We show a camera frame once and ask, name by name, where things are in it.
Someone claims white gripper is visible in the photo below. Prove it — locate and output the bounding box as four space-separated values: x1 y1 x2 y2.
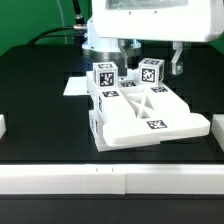
92 0 224 75

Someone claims white tagged cube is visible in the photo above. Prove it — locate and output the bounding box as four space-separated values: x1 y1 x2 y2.
139 58 165 86
93 62 118 89

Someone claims white chair back frame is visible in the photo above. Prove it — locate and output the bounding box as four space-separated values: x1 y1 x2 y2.
87 71 210 146

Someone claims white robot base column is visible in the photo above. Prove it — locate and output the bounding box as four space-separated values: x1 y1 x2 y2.
82 18 122 59

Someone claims white flat tag plate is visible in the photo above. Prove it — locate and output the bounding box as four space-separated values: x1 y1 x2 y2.
63 76 88 96

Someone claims white block right edge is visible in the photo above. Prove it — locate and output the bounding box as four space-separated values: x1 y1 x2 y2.
213 114 224 151

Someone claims black cable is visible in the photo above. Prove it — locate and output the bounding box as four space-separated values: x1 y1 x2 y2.
26 0 88 46

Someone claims white front rail bar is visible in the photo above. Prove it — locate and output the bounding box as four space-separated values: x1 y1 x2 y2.
0 164 224 195

